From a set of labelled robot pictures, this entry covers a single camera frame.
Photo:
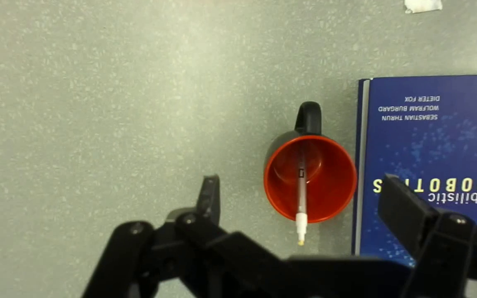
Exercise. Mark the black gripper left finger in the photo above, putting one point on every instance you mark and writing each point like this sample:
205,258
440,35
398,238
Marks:
140,248

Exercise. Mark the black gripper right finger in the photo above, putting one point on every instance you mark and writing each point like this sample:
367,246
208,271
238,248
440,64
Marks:
415,212

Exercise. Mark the clear pen with white cap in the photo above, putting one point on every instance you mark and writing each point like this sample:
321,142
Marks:
302,208

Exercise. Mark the red and black mug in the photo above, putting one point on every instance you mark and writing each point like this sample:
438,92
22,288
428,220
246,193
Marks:
327,182

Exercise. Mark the blue Probabilistic Robotics book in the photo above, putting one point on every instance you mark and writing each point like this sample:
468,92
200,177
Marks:
432,154

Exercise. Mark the white tape piece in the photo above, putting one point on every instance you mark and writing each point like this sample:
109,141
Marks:
423,5

